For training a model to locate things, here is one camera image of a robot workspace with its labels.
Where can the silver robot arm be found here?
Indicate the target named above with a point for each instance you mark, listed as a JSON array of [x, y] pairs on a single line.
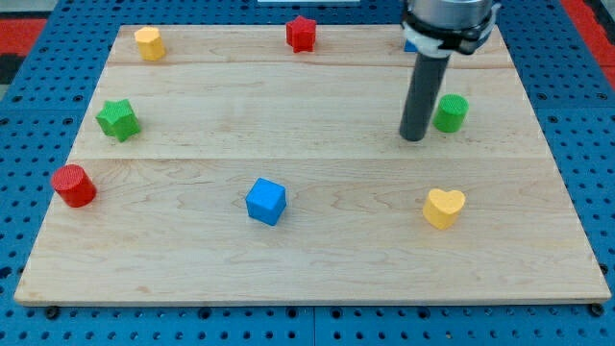
[[437, 28]]

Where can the blue cube block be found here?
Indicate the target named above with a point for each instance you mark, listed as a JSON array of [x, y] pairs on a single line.
[[266, 201]]

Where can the red star block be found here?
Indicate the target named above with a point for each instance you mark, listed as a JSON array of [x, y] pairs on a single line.
[[300, 34]]

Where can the green star block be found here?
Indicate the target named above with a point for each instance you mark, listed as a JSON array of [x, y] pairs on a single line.
[[118, 119]]

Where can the wooden board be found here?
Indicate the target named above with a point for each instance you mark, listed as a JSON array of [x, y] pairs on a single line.
[[226, 105]]

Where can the yellow heart block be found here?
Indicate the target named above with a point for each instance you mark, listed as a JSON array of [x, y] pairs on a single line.
[[442, 208]]

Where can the green cylinder block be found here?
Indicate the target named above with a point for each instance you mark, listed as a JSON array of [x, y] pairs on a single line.
[[450, 113]]

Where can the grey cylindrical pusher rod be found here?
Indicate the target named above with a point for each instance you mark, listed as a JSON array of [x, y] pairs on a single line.
[[424, 86]]

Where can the small blue block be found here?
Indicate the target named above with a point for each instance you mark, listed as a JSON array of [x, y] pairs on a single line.
[[410, 47]]

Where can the yellow hexagon block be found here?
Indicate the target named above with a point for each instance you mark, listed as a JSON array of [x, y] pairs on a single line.
[[149, 43]]

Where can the red cylinder block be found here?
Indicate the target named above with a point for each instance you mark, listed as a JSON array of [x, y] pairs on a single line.
[[73, 185]]

